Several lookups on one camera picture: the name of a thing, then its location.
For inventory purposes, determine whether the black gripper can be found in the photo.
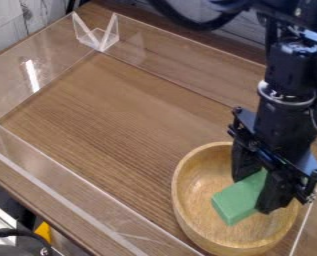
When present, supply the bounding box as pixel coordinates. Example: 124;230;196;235
229;98;317;214

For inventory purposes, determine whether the green rectangular block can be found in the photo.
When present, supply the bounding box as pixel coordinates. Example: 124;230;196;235
211;169;267;226

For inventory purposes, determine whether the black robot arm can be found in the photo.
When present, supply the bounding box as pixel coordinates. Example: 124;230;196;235
208;0;317;214

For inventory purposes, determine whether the brown wooden bowl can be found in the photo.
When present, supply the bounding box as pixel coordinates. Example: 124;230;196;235
171;142;299;256

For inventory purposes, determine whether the yellow black machine base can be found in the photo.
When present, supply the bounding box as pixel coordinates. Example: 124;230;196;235
0;196;71;256

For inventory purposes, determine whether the black cable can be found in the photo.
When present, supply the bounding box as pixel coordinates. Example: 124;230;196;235
146;0;242;33

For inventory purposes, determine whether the clear acrylic corner bracket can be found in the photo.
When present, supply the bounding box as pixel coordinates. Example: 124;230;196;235
71;13;119;53

